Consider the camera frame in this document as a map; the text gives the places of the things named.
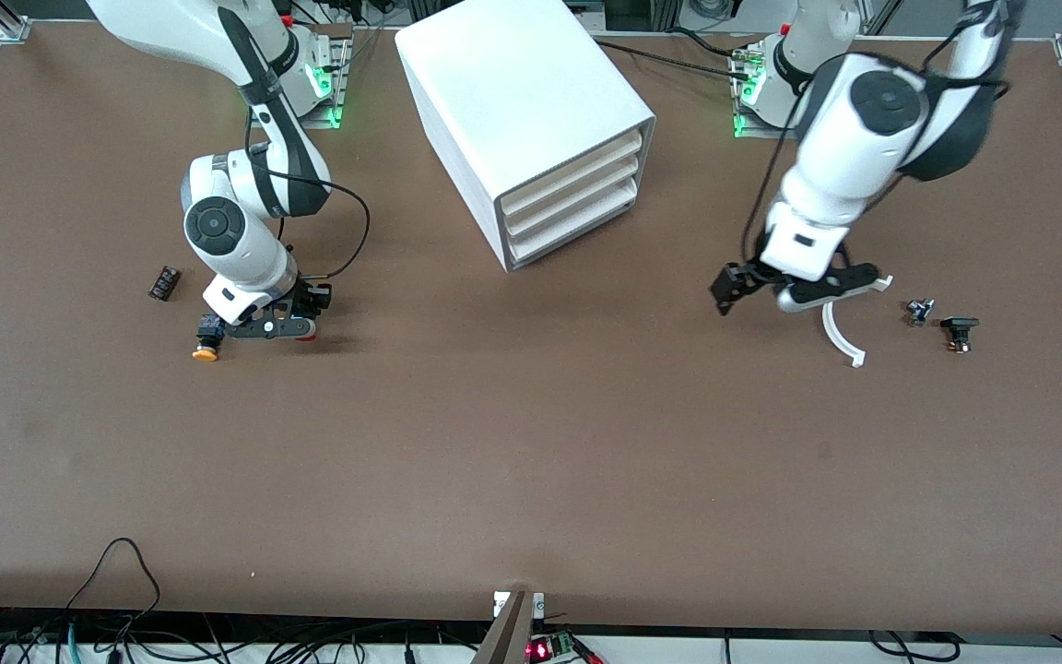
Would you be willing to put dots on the white plastic drawer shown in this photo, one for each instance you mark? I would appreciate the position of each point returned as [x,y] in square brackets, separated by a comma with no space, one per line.
[577,192]
[577,219]
[577,166]

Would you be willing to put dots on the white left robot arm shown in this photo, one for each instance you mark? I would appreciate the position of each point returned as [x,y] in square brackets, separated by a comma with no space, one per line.
[863,120]

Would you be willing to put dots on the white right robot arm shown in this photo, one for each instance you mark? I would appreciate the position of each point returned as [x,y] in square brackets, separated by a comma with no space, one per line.
[218,226]

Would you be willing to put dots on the orange-capped push button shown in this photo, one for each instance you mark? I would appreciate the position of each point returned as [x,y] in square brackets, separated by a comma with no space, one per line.
[206,354]

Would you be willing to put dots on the white drawer cabinet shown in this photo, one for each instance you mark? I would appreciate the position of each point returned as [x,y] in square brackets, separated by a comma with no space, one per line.
[513,92]

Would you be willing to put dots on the small metal valve fitting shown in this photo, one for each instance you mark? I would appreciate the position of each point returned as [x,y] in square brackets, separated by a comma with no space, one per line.
[918,311]

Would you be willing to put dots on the small black terminal block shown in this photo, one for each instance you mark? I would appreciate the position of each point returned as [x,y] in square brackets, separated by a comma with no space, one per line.
[164,282]

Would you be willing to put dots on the circuit board with red display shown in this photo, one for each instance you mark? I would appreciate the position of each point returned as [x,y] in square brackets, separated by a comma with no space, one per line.
[545,648]

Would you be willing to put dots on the black flat-cap switch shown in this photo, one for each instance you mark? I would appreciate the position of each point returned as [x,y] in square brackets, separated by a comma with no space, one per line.
[959,325]

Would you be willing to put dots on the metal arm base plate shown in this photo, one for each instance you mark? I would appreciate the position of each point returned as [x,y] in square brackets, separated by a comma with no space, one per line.
[339,83]
[739,129]

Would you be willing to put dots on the white mounting bracket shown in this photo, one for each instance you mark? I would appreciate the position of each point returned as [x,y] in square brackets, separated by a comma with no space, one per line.
[538,604]

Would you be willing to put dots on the aluminium profile post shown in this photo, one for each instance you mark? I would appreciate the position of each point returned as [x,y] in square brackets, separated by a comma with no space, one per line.
[508,636]

